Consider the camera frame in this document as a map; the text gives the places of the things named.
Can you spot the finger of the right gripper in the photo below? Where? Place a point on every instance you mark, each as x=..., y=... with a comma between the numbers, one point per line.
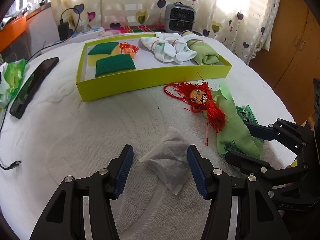
x=262, y=132
x=246, y=164

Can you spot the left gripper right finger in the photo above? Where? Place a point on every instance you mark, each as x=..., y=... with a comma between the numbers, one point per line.
x=257, y=217

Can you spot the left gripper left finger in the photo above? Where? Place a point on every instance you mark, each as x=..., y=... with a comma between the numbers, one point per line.
x=63, y=216

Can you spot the green plastic tea packet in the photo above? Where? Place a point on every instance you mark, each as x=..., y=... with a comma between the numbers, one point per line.
x=244, y=114

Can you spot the light green cloth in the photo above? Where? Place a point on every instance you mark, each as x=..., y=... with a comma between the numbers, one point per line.
x=234, y=136

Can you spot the red tassel knot ornament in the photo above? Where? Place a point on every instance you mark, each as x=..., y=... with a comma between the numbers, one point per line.
x=198, y=97

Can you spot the grey tea bag sachet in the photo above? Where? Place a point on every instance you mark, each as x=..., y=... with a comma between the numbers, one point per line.
x=168, y=160

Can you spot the white socks bundle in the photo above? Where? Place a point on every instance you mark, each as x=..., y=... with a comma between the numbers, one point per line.
x=162, y=50
x=183, y=53

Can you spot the orange string whistle charm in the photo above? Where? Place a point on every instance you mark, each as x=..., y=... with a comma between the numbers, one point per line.
x=126, y=48

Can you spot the wooden cabinet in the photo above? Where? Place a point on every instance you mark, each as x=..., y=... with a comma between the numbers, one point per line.
x=292, y=61

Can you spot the white fleece table cover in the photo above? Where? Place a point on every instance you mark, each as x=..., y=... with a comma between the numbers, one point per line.
x=60, y=135

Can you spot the rolled green towel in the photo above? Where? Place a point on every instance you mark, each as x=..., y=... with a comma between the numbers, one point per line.
x=205, y=54

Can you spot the heart pattern curtain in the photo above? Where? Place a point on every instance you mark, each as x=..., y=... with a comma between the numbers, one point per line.
x=243, y=26

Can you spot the white socks bundle in box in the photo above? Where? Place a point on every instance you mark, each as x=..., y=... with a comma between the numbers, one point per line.
x=162, y=50

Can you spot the grey mini fan heater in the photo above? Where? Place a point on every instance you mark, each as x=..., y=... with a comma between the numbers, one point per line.
x=178, y=18

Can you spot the black smartphone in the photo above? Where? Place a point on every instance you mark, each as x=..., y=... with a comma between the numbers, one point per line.
x=31, y=86

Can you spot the green white plastic wrapper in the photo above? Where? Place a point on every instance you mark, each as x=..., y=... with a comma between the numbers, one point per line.
x=11, y=80

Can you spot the yellow-green shallow box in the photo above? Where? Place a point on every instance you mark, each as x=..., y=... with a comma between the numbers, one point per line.
x=149, y=72

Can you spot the colourful plaid cloth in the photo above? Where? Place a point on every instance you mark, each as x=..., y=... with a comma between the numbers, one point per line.
x=135, y=28

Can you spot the green sponge front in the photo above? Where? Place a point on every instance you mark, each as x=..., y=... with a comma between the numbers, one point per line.
x=113, y=64

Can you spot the yellow green sponge rear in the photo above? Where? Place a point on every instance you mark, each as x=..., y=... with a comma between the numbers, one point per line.
x=101, y=51

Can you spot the clear plastic packet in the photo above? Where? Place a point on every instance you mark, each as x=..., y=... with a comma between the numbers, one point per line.
x=109, y=33

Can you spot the black power adapter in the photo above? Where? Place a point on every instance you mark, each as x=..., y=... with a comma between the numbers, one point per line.
x=64, y=30

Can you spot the white blue power strip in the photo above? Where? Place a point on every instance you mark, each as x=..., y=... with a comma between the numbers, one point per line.
x=83, y=36

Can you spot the orange shelf tray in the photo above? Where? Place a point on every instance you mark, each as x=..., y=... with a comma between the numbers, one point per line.
x=31, y=26

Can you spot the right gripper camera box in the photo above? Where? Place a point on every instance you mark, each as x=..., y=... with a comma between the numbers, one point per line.
x=316, y=87

